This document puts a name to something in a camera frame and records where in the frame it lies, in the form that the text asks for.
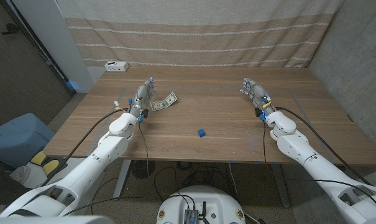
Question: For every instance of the yellow black foot pedal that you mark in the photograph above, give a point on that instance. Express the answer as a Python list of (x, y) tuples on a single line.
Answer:
[(38, 158)]

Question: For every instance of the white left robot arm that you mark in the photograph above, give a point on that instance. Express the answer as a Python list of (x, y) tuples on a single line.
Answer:
[(82, 174)]

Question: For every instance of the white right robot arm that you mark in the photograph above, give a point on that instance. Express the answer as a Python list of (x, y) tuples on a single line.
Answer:
[(324, 168)]

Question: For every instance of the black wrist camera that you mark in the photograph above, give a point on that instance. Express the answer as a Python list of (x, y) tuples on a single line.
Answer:
[(145, 113), (258, 112)]

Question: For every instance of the beige striped curtain backdrop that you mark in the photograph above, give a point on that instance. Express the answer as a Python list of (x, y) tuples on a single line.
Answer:
[(190, 31)]

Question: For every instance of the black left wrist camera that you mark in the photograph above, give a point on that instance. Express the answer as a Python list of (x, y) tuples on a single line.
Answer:
[(145, 113)]

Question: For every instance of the grey electronics box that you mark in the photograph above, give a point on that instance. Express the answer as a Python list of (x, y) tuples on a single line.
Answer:
[(190, 216)]

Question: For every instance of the white wall panel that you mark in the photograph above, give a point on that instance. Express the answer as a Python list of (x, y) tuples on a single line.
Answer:
[(51, 37)]

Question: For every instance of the white power strip box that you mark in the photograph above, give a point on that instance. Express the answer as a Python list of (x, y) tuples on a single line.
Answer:
[(116, 66)]

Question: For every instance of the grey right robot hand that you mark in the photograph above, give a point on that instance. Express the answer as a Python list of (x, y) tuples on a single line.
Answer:
[(259, 95)]

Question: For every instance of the white table leg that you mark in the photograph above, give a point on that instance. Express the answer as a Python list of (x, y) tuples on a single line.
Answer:
[(123, 177)]

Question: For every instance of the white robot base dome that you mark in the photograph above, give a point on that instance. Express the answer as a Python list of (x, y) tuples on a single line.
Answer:
[(212, 202)]

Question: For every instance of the round black floor fan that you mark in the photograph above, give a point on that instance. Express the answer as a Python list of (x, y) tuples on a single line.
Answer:
[(143, 169)]

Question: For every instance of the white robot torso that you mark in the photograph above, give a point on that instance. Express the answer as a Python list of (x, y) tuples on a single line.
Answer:
[(51, 220)]

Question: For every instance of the small blue block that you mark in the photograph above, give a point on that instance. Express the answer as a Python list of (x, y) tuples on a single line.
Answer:
[(201, 133)]

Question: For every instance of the blue plastic bin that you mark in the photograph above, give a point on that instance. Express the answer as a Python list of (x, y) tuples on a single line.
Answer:
[(16, 140)]

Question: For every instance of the grey table leg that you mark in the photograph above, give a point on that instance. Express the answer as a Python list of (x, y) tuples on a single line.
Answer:
[(281, 186)]

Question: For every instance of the person's black trouser leg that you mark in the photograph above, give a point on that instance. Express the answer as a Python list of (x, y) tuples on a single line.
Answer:
[(1, 183)]

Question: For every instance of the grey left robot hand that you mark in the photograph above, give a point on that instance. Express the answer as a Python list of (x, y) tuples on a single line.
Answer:
[(142, 96)]

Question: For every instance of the one dollar bill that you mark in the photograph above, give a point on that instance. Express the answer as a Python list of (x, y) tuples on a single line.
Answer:
[(164, 102)]

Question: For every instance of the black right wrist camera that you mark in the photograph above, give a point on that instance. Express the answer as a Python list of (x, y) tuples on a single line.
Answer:
[(258, 112)]

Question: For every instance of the black antenna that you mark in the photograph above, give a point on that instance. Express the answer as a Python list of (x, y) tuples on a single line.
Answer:
[(204, 208)]

